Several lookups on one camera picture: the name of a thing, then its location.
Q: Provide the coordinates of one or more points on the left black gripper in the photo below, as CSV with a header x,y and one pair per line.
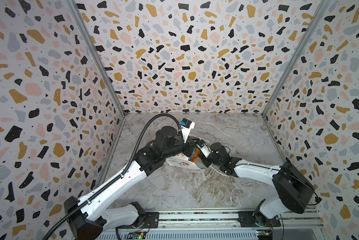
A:
x,y
190,144

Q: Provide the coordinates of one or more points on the white floral paper bag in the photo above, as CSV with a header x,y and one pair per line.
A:
x,y
183,161

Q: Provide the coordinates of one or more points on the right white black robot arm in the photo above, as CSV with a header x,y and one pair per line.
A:
x,y
294,191

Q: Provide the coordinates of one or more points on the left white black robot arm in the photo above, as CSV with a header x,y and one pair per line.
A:
x,y
89,216

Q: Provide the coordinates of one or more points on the orange snack packet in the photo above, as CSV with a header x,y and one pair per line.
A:
x,y
195,155

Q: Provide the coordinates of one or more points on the right small circuit board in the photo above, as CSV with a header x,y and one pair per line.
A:
x,y
264,235

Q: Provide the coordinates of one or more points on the small circuit board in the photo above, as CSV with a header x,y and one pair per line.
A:
x,y
136,236
264,235

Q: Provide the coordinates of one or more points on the left small circuit board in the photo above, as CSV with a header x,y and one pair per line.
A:
x,y
136,236

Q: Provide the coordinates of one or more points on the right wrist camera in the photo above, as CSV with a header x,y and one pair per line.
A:
x,y
204,149

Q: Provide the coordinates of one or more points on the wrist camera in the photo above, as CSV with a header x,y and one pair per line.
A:
x,y
186,126
204,149

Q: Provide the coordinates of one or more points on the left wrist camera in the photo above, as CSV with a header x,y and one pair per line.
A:
x,y
186,126

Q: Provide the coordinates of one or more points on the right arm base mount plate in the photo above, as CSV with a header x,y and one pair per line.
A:
x,y
252,219

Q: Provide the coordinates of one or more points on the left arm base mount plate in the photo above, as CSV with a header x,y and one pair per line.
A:
x,y
150,221

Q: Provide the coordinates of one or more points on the right corner aluminium post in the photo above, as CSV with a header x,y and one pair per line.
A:
x,y
320,11

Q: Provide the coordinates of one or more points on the corner aluminium post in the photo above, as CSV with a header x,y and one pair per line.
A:
x,y
72,6
320,11

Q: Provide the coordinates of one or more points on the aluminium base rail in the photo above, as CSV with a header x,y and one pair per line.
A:
x,y
222,224

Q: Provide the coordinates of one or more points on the left corner aluminium post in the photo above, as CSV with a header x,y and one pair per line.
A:
x,y
72,6

